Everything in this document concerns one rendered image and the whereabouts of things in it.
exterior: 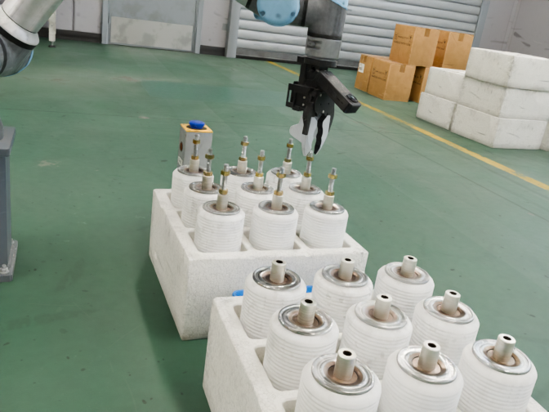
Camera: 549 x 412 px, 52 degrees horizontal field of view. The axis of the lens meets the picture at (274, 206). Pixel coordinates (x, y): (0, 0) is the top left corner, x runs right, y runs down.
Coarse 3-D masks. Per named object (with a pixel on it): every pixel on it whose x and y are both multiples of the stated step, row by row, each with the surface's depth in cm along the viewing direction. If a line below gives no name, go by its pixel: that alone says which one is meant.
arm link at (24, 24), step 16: (16, 0) 118; (32, 0) 118; (48, 0) 119; (0, 16) 119; (16, 16) 119; (32, 16) 120; (48, 16) 123; (0, 32) 119; (16, 32) 120; (32, 32) 123; (16, 48) 122; (32, 48) 125; (16, 64) 125
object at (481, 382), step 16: (464, 352) 77; (464, 368) 76; (480, 368) 73; (464, 384) 75; (480, 384) 73; (496, 384) 72; (512, 384) 71; (528, 384) 72; (464, 400) 75; (480, 400) 73; (496, 400) 73; (512, 400) 72; (528, 400) 74
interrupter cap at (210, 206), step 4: (212, 200) 115; (204, 204) 113; (208, 204) 113; (212, 204) 114; (228, 204) 115; (232, 204) 115; (236, 204) 115; (204, 208) 111; (208, 208) 111; (212, 208) 112; (228, 208) 113; (232, 208) 113; (236, 208) 113; (208, 212) 110; (212, 212) 110; (216, 212) 110; (220, 212) 110; (224, 212) 111; (228, 212) 111; (232, 212) 111; (236, 212) 111
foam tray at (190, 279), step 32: (160, 192) 137; (160, 224) 131; (160, 256) 131; (192, 256) 107; (224, 256) 109; (256, 256) 111; (288, 256) 114; (320, 256) 117; (352, 256) 120; (192, 288) 108; (224, 288) 111; (192, 320) 111
